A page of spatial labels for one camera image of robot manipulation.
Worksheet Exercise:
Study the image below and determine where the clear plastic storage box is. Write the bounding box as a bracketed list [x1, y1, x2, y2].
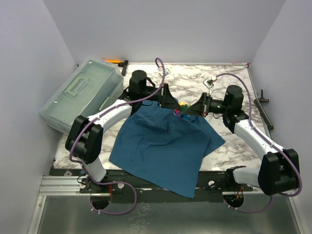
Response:
[39, 59, 124, 134]

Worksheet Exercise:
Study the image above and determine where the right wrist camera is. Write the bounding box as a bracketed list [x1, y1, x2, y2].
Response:
[203, 77, 217, 95]

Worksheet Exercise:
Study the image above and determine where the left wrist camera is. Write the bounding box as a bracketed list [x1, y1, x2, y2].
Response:
[158, 66, 171, 83]

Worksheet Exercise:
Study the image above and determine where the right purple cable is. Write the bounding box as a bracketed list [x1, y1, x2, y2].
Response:
[212, 73, 303, 213]

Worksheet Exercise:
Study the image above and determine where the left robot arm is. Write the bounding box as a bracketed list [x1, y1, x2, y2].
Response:
[65, 70, 181, 193]

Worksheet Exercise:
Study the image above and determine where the orange tool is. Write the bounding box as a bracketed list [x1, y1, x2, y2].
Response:
[103, 59, 122, 63]

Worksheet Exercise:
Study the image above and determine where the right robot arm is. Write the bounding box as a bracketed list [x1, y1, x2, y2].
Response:
[182, 85, 302, 195]

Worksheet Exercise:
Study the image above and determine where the purple cable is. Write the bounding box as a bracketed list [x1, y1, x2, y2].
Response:
[212, 73, 303, 213]
[69, 58, 166, 215]

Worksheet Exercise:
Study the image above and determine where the blue t-shirt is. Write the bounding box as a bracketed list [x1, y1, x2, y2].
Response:
[109, 101, 225, 198]

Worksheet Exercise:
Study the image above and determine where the colourful plush flower brooch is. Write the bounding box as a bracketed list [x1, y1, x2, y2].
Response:
[174, 101, 191, 119]

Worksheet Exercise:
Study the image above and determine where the aluminium rail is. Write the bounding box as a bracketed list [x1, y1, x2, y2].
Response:
[39, 176, 263, 196]

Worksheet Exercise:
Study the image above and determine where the black clamp bar right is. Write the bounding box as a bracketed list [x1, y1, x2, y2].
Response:
[253, 89, 274, 131]

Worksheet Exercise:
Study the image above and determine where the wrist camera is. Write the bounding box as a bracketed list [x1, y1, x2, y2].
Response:
[158, 66, 171, 83]
[203, 77, 217, 95]

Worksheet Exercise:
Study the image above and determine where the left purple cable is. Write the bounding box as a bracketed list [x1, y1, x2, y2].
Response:
[69, 58, 166, 215]

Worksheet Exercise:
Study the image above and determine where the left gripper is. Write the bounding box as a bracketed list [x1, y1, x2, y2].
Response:
[140, 83, 182, 110]

